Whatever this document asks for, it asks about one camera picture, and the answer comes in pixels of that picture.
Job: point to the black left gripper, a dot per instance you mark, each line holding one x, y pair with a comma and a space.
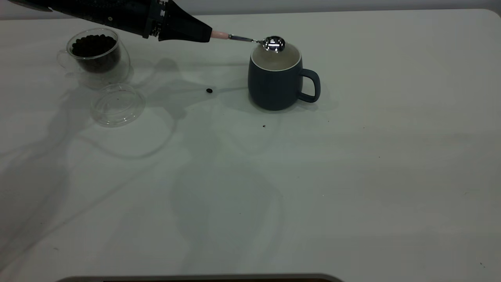
117, 13

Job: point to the clear double-wall glass cup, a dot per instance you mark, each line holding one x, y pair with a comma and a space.
111, 74

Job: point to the dark grey ceramic mug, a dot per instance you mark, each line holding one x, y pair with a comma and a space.
274, 90

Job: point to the pile of coffee beans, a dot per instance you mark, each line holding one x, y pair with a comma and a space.
94, 45

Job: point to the clear round glass lid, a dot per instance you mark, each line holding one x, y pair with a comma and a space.
117, 105

